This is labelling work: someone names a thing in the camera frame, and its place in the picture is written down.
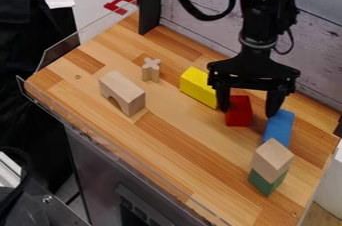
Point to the green block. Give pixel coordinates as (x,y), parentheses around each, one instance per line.
(262,186)

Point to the white board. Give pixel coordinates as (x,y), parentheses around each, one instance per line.
(330,183)

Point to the yellow block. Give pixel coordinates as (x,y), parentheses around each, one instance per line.
(197,85)

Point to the red cube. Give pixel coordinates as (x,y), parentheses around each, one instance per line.
(241,113)

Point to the wooden arch block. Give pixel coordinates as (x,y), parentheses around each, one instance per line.
(122,91)

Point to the black post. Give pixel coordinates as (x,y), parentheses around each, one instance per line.
(149,0)

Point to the blue block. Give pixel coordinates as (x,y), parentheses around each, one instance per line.
(278,128)

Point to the wooden cross block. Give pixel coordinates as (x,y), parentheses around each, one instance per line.
(151,69)

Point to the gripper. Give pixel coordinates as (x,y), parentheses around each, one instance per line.
(254,68)

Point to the white wooden cube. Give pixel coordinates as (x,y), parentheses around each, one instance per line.
(271,161)

